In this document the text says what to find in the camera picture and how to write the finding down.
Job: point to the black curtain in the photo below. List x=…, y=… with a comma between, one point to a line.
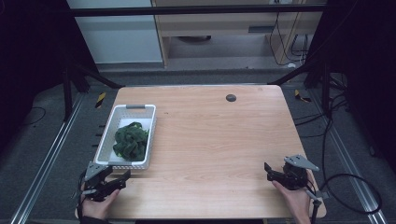
x=364, y=71
x=29, y=62

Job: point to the light wooden shelf unit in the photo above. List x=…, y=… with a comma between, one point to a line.
x=224, y=28

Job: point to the person's right hand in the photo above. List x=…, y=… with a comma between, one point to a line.
x=294, y=202

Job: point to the white cabinet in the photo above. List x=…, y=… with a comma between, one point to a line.
x=118, y=37

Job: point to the grey round table grommet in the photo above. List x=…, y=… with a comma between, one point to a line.
x=231, y=98

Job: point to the yellow black striped tape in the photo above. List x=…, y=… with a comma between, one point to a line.
x=301, y=97
x=100, y=100

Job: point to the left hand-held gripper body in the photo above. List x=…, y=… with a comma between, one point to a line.
x=98, y=183

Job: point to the black horizontal bar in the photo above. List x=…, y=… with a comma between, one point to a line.
x=186, y=10

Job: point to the white plastic basket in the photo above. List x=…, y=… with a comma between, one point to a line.
x=107, y=152

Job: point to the black metal stand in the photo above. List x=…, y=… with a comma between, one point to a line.
x=67, y=90
x=325, y=84

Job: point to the aluminium floor rail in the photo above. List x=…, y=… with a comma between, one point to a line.
x=348, y=155
x=46, y=161

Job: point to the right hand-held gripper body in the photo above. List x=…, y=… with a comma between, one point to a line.
x=294, y=174

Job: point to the dark green towel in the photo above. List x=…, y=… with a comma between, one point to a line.
x=130, y=143

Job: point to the person's left hand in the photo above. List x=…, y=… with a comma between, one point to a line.
x=99, y=206

